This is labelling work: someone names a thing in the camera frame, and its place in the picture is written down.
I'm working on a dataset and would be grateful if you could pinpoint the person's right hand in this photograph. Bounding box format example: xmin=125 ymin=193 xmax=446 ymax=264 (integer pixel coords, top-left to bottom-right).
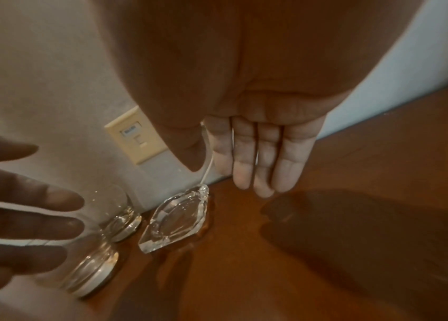
xmin=96 ymin=0 xmax=423 ymax=199

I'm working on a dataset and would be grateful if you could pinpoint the person's left hand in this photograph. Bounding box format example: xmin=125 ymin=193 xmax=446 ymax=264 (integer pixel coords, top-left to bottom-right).
xmin=0 ymin=126 xmax=86 ymax=280

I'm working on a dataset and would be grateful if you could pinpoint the clear drinking glass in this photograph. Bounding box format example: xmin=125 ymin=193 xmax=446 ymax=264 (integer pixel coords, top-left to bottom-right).
xmin=29 ymin=236 xmax=122 ymax=299
xmin=86 ymin=183 xmax=143 ymax=243

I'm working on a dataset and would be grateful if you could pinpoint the clear glass ashtray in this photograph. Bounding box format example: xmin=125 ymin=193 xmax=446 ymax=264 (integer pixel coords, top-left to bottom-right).
xmin=138 ymin=184 xmax=212 ymax=254

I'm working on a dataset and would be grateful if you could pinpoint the thin white cable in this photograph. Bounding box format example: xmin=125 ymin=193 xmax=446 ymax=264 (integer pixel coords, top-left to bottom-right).
xmin=200 ymin=124 xmax=215 ymax=189

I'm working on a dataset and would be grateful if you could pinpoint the beige wall socket plate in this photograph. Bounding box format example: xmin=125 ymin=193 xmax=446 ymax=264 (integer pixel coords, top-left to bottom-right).
xmin=104 ymin=106 xmax=170 ymax=166

